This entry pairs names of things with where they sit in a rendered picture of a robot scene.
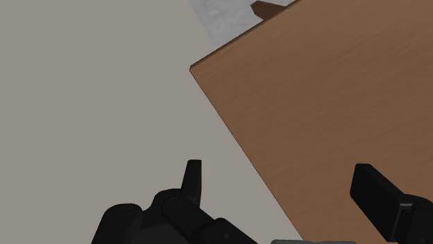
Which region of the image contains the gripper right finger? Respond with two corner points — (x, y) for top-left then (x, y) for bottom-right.
(349, 163), (433, 244)

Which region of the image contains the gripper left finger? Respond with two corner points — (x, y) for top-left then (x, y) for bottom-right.
(90, 159), (259, 244)

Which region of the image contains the brown wooden table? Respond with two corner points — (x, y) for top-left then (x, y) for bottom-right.
(189, 0), (433, 244)

